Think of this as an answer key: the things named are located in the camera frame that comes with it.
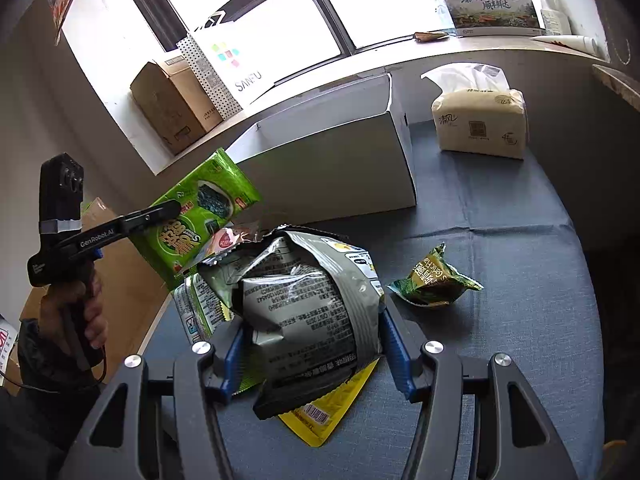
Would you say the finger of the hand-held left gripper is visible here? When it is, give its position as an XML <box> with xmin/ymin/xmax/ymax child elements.
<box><xmin>117</xmin><ymin>199</ymin><xmax>182</xmax><ymax>235</ymax></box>

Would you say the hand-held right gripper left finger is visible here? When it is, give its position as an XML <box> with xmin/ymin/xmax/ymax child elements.
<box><xmin>59</xmin><ymin>317</ymin><xmax>251</xmax><ymax>480</ymax></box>

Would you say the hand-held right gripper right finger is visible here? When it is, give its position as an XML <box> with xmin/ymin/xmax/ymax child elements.
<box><xmin>380</xmin><ymin>305</ymin><xmax>586</xmax><ymax>480</ymax></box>

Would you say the green seaweed snack packet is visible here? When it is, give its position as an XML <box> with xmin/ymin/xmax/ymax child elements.
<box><xmin>131</xmin><ymin>148</ymin><xmax>263</xmax><ymax>291</ymax></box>

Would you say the grey chip bag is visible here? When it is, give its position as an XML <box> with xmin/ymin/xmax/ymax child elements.
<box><xmin>200</xmin><ymin>227</ymin><xmax>387</xmax><ymax>421</ymax></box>

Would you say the yellow snack packet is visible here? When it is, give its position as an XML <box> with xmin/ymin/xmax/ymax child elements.
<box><xmin>235</xmin><ymin>360</ymin><xmax>381</xmax><ymax>448</ymax></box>

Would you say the white cardboard box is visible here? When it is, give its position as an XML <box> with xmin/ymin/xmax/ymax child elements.
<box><xmin>222</xmin><ymin>72</ymin><xmax>418</xmax><ymax>226</ymax></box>

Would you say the person's left forearm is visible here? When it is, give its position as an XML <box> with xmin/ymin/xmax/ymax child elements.
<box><xmin>0</xmin><ymin>317</ymin><xmax>107</xmax><ymax>461</ymax></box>

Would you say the person's left hand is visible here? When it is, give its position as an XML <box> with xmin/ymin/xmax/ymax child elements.
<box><xmin>39</xmin><ymin>272</ymin><xmax>109</xmax><ymax>361</ymax></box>

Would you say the green white packet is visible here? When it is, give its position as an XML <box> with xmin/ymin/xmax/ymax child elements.
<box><xmin>172</xmin><ymin>272</ymin><xmax>236</xmax><ymax>346</ymax></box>

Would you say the large flat cardboard box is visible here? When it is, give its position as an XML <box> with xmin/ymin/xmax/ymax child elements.
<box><xmin>20</xmin><ymin>197</ymin><xmax>168</xmax><ymax>361</ymax></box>

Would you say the clear pink snack packet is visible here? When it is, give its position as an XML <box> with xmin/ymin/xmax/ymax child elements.
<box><xmin>197</xmin><ymin>225</ymin><xmax>261</xmax><ymax>266</ymax></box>

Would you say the small dark green snack packet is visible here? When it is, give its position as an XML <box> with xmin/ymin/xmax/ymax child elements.
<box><xmin>387</xmin><ymin>242</ymin><xmax>485</xmax><ymax>307</ymax></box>

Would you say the brown cardboard box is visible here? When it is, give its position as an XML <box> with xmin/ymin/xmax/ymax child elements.
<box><xmin>130</xmin><ymin>52</ymin><xmax>223</xmax><ymax>157</ymax></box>

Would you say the blue tablecloth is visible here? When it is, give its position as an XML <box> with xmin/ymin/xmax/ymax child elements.
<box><xmin>132</xmin><ymin>120</ymin><xmax>608</xmax><ymax>480</ymax></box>

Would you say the red white packet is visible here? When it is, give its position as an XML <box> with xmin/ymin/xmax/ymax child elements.
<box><xmin>0</xmin><ymin>315</ymin><xmax>21</xmax><ymax>386</ymax></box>

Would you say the white dotted shopping bag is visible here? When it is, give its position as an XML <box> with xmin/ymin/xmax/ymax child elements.
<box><xmin>176</xmin><ymin>10</ymin><xmax>301</xmax><ymax>120</ymax></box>

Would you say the beige tissue pack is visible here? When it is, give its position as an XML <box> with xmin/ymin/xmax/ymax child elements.
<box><xmin>421</xmin><ymin>63</ymin><xmax>528</xmax><ymax>161</ymax></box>

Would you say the stone counter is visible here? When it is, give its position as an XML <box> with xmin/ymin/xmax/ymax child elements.
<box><xmin>592</xmin><ymin>63</ymin><xmax>640</xmax><ymax>111</ymax></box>

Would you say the white tube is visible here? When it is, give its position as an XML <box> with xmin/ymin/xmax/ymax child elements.
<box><xmin>530</xmin><ymin>34</ymin><xmax>598</xmax><ymax>56</ymax></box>

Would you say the landscape printed box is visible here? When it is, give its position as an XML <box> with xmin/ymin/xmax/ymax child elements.
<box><xmin>440</xmin><ymin>0</ymin><xmax>546</xmax><ymax>38</ymax></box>

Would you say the white bottle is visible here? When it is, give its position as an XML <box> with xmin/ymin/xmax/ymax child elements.
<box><xmin>537</xmin><ymin>0</ymin><xmax>571</xmax><ymax>33</ymax></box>

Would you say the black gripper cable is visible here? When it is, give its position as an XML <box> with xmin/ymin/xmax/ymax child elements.
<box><xmin>0</xmin><ymin>345</ymin><xmax>108</xmax><ymax>393</ymax></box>

